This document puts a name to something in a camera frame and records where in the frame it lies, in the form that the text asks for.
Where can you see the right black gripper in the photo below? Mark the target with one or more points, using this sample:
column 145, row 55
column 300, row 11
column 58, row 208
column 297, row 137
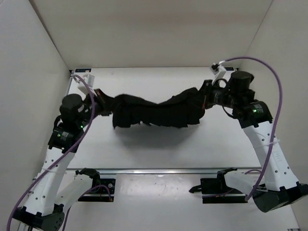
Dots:
column 206, row 89

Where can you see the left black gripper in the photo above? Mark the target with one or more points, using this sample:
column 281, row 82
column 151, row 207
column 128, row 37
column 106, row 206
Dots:
column 105, row 96

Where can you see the black pleated skirt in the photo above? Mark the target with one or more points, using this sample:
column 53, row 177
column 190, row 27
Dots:
column 179, row 111

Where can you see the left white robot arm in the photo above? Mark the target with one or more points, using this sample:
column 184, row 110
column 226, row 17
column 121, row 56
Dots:
column 43, row 206

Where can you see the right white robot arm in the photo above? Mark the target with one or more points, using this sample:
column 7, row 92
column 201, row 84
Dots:
column 277, row 185

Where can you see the right blue corner label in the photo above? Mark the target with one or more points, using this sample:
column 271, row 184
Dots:
column 229, row 68

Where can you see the blue corner label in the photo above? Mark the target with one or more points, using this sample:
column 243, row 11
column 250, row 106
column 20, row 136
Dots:
column 229, row 68
column 82, row 70

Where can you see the left blue corner label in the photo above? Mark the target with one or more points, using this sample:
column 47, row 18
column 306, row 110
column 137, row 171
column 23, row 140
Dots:
column 82, row 70

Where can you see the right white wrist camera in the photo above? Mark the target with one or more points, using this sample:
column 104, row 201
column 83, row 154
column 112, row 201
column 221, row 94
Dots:
column 218, row 70

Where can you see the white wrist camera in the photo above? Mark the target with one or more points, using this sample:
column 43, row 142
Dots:
column 218, row 70
column 89, row 80

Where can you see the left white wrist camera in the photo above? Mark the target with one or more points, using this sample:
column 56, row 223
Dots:
column 89, row 80

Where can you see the aluminium front rail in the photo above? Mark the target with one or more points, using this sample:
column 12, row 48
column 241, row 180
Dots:
column 158, row 171

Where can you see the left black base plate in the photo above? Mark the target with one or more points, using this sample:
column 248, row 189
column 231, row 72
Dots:
column 104, row 191

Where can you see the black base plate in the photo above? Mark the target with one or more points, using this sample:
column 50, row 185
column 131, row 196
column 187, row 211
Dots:
column 215, row 190
column 104, row 191

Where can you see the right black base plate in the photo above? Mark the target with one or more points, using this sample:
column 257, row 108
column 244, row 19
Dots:
column 215, row 190

